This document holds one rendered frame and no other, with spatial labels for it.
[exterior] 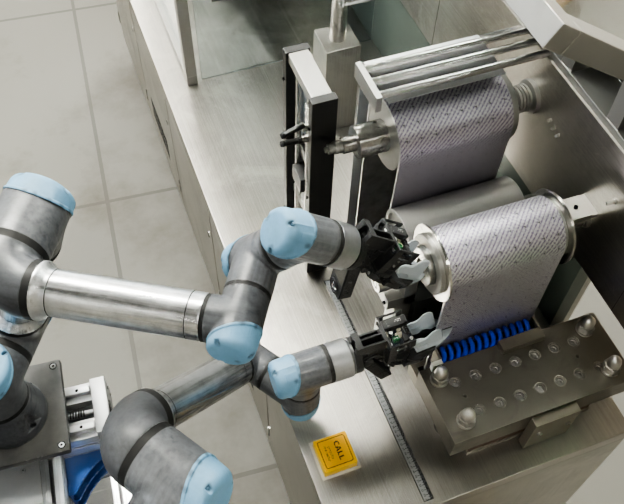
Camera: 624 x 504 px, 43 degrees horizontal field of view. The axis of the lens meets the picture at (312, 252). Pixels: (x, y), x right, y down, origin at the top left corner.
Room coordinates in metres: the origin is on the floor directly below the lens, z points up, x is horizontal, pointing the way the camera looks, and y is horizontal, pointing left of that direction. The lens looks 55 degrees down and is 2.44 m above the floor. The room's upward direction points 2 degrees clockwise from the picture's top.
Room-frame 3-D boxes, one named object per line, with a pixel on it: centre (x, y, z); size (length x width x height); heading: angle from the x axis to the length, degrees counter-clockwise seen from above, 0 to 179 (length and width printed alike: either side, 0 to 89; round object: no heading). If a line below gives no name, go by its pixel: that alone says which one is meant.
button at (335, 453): (0.58, -0.06, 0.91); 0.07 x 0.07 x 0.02; 22
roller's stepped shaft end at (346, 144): (1.02, -0.04, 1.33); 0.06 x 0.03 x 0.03; 112
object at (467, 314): (0.81, -0.35, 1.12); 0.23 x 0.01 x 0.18; 112
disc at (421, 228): (0.82, -0.22, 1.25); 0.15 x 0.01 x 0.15; 22
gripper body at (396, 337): (0.72, -0.14, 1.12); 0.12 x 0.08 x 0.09; 112
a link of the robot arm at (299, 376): (0.66, 0.01, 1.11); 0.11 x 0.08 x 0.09; 112
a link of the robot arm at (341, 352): (0.69, -0.06, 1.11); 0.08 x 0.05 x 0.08; 22
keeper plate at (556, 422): (0.63, -0.48, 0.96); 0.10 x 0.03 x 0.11; 112
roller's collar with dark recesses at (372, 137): (1.04, -0.10, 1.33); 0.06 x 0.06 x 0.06; 22
